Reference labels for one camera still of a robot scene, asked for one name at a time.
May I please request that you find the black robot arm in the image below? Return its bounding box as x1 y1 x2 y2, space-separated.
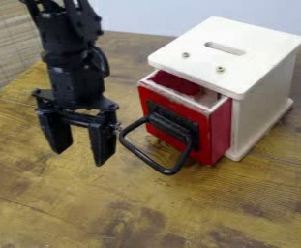
20 0 118 166

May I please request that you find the red drawer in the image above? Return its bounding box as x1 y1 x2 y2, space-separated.
137 71 233 166

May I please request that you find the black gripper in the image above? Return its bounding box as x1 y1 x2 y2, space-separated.
32 61 118 167

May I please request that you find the white wooden cabinet box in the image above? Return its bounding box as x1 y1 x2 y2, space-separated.
148 16 301 161

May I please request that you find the black metal drawer handle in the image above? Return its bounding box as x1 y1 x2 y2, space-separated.
118 112 198 176

